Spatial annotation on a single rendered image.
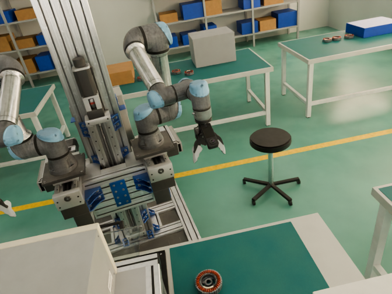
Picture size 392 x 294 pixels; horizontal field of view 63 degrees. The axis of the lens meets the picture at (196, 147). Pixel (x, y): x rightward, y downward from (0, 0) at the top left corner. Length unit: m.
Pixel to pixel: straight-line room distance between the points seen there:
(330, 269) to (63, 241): 1.05
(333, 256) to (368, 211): 1.41
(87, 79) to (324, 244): 1.39
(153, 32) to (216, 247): 1.05
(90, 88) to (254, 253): 1.14
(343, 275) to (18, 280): 1.17
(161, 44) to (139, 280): 1.05
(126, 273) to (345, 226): 2.00
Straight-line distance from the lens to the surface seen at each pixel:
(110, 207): 1.98
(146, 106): 1.76
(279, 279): 1.46
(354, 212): 2.90
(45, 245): 1.00
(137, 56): 1.48
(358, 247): 2.64
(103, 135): 1.88
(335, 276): 1.51
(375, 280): 0.95
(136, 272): 1.09
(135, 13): 7.51
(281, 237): 1.61
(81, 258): 0.91
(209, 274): 1.45
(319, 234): 1.64
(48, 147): 1.78
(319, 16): 8.58
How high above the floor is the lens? 1.94
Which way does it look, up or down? 31 degrees down
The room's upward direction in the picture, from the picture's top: 9 degrees counter-clockwise
